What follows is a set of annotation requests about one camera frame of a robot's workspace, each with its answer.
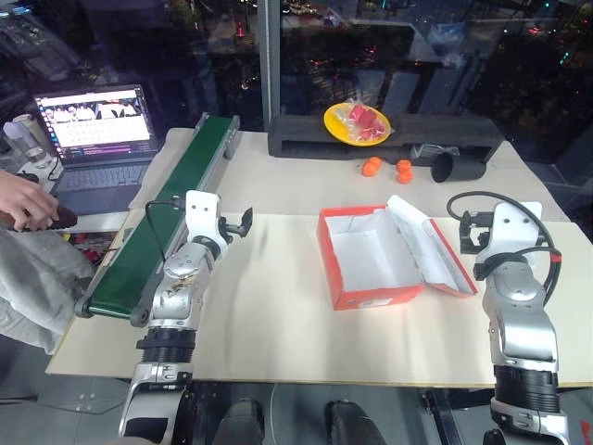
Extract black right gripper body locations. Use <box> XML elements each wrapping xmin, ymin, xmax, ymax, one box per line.
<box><xmin>471</xmin><ymin>211</ymin><xmax>496</xmax><ymax>254</ymax></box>

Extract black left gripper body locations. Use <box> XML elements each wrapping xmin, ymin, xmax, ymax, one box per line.
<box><xmin>216</xmin><ymin>214</ymin><xmax>243</xmax><ymax>244</ymax></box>

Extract green conveyor belt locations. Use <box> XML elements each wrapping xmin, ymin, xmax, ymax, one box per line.
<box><xmin>73</xmin><ymin>112</ymin><xmax>242</xmax><ymax>329</ymax></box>

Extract orange cardboard box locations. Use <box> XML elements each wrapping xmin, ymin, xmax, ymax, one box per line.
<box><xmin>316</xmin><ymin>194</ymin><xmax>480</xmax><ymax>312</ymax></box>

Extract person's bare hand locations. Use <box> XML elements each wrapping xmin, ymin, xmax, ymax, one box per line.
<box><xmin>0</xmin><ymin>168</ymin><xmax>61</xmax><ymax>232</ymax></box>

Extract black cylinder cup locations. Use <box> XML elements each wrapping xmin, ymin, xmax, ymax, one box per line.
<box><xmin>430</xmin><ymin>149</ymin><xmax>488</xmax><ymax>184</ymax></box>

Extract clear plastic bag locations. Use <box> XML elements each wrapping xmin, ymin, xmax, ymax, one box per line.
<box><xmin>410</xmin><ymin>142</ymin><xmax>461</xmax><ymax>159</ymax></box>

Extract black foam riser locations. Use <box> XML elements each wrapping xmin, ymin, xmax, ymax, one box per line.
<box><xmin>268</xmin><ymin>112</ymin><xmax>507</xmax><ymax>164</ymax></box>

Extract yellow plate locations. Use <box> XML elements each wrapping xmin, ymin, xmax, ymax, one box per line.
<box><xmin>322</xmin><ymin>102</ymin><xmax>393</xmax><ymax>147</ymax></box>

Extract red items in plastic bag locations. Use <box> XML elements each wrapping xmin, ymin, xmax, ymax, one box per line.
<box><xmin>334</xmin><ymin>99</ymin><xmax>395</xmax><ymax>142</ymax></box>

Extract grey laptop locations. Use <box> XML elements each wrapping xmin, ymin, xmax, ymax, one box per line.
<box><xmin>32</xmin><ymin>83</ymin><xmax>161</xmax><ymax>217</ymax></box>

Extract black table leg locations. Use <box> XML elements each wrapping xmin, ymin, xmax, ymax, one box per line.
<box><xmin>420</xmin><ymin>388</ymin><xmax>466</xmax><ymax>445</ymax></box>

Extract person's grey clothing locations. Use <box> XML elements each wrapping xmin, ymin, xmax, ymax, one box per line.
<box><xmin>0</xmin><ymin>225</ymin><xmax>95</xmax><ymax>357</ymax></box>

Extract clear glass bottle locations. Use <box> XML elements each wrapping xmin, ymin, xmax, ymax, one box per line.
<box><xmin>1</xmin><ymin>114</ymin><xmax>53</xmax><ymax>170</ymax></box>

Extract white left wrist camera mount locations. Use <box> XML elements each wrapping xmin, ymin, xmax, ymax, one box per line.
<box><xmin>184</xmin><ymin>189</ymin><xmax>221</xmax><ymax>244</ymax></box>

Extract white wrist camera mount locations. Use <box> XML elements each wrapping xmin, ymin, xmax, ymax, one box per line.
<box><xmin>491</xmin><ymin>200</ymin><xmax>544</xmax><ymax>262</ymax></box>
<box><xmin>184</xmin><ymin>189</ymin><xmax>221</xmax><ymax>244</ymax></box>

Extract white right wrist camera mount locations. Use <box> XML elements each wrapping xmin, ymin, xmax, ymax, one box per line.
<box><xmin>491</xmin><ymin>200</ymin><xmax>544</xmax><ymax>262</ymax></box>

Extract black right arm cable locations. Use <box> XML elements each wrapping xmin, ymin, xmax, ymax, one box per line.
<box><xmin>446</xmin><ymin>191</ymin><xmax>564</xmax><ymax>308</ymax></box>

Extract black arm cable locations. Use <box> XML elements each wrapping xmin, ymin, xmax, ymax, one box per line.
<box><xmin>446</xmin><ymin>191</ymin><xmax>564</xmax><ymax>308</ymax></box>
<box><xmin>144</xmin><ymin>197</ymin><xmax>187</xmax><ymax>267</ymax></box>

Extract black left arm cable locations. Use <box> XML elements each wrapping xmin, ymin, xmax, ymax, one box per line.
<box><xmin>144</xmin><ymin>197</ymin><xmax>187</xmax><ymax>267</ymax></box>

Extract grey window frame post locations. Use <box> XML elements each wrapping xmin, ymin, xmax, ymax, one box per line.
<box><xmin>256</xmin><ymin>0</ymin><xmax>284</xmax><ymax>136</ymax></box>

